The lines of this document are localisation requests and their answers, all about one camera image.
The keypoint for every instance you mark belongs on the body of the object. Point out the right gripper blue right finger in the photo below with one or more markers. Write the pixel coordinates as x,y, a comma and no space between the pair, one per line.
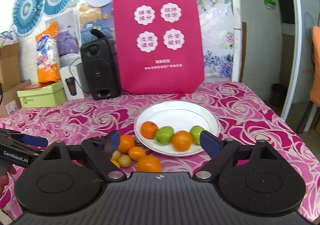
210,143

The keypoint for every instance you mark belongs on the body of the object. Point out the large mandarin orange top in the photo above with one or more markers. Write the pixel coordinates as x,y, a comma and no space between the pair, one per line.
126,143

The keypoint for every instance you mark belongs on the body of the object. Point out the large mandarin with stem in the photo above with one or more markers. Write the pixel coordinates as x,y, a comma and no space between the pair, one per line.
149,163

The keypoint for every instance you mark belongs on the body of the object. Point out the person's left hand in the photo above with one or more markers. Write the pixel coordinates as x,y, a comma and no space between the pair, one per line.
4,180

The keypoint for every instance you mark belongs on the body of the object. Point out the pink rose tablecloth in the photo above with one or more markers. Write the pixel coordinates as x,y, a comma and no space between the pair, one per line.
242,116

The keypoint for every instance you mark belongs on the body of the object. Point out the small yellow orange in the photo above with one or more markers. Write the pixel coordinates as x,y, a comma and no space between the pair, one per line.
116,163

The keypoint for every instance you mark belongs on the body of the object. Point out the small mandarin orange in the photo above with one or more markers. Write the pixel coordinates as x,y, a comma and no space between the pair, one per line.
136,153

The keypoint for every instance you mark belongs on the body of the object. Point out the bedding poster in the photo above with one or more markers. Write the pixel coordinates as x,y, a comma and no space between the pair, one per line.
67,39

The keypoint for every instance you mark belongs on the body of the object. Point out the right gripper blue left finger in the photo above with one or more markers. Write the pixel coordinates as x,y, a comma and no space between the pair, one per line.
111,143

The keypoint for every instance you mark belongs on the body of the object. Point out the longan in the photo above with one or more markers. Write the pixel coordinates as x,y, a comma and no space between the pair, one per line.
124,161
115,156

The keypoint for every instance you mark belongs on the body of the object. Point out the green apple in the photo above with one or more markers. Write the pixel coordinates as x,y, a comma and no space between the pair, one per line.
195,132
164,134

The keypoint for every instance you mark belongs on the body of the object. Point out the orange tissue pack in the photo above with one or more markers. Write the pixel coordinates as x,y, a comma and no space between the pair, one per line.
47,55

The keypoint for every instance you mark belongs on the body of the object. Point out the pink tote bag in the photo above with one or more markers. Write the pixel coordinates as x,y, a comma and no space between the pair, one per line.
159,46

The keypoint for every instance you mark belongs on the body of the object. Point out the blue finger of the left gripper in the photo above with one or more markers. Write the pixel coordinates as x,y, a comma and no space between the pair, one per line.
34,141

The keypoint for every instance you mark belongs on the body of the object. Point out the cardboard box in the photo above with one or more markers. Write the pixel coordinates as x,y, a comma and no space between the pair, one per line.
10,79

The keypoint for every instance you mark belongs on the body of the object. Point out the blue paper fan left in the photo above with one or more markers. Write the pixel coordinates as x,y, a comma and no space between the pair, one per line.
26,14

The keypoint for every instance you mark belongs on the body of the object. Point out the white oval plate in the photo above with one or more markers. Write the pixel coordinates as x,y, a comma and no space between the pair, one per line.
179,115

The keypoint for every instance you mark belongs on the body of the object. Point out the black speaker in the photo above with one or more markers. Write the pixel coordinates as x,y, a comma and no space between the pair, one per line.
99,59

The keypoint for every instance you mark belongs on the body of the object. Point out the orange covered chair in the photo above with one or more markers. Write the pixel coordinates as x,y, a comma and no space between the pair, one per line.
315,91

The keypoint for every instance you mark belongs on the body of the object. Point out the white cup box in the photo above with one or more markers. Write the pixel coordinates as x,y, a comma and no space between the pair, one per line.
74,81

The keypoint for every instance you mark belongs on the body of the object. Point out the green shoe box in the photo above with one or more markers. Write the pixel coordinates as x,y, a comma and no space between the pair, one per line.
42,95

